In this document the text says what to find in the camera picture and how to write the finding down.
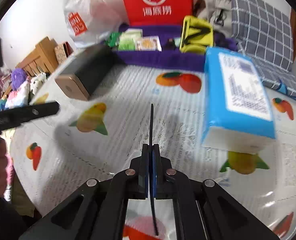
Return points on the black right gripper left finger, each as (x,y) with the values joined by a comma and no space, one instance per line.
(139,182)

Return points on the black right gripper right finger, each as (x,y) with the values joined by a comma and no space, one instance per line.
(162,185)

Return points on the orange print tissue pack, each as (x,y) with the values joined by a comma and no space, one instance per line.
(148,43)

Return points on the white cotton glove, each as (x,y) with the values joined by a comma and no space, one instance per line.
(177,41)

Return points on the purple plush toy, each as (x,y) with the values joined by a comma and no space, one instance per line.
(18,76)

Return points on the fruit print tablecloth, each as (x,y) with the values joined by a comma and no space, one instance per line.
(55,155)

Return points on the wooden furniture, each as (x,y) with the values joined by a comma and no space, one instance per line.
(45,58)

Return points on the blue tissue paper pack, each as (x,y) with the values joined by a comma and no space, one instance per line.
(238,116)

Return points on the dark box with gold end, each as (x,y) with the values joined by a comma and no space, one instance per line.
(81,77)

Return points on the purple fleece towel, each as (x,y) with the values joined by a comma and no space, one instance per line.
(166,58)

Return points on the green white wipes pack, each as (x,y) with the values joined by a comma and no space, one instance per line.
(127,42)

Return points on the green snack packet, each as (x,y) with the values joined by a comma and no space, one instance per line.
(113,40)

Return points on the yellow black folded bag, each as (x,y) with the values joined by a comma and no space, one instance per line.
(197,35)

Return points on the white plastic shopping bag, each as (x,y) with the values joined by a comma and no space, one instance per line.
(89,22)

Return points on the red non-woven tote bag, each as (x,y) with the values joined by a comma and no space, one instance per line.
(157,12)

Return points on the grey canvas backpack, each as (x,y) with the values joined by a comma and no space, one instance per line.
(217,12)

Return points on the grey checked cushion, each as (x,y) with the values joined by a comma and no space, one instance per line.
(264,34)

